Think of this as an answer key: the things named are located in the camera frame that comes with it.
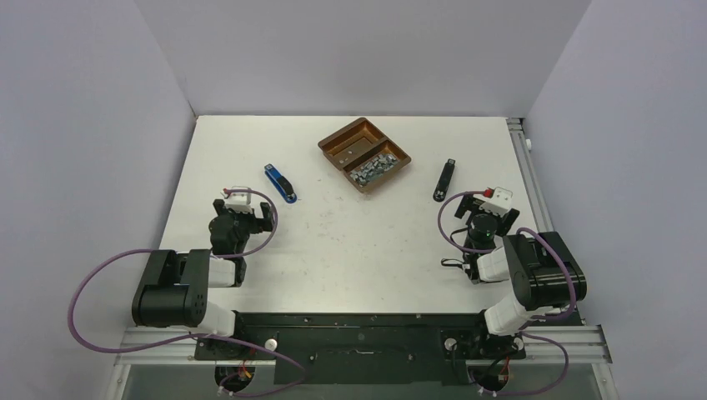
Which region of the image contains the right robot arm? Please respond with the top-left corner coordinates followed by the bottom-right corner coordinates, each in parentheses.
top-left (454, 188), bottom-right (588, 357)

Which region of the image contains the brown plastic tray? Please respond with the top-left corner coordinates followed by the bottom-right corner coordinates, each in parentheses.
top-left (318, 117), bottom-right (412, 193)

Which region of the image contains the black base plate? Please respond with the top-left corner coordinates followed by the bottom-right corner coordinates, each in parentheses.
top-left (194, 312), bottom-right (525, 385)

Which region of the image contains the blue stapler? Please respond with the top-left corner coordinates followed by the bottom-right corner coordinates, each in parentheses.
top-left (263, 163), bottom-right (298, 204)

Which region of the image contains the black stapler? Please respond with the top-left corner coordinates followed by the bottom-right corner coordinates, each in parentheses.
top-left (433, 158), bottom-right (455, 203)

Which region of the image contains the aluminium side rail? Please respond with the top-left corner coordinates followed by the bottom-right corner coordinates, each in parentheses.
top-left (505, 117), bottom-right (554, 231)

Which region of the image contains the aluminium front rail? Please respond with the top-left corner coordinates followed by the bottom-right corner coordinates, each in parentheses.
top-left (114, 325), bottom-right (613, 367)

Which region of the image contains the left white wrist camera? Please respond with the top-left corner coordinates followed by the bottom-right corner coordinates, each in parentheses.
top-left (223, 186), bottom-right (254, 214)

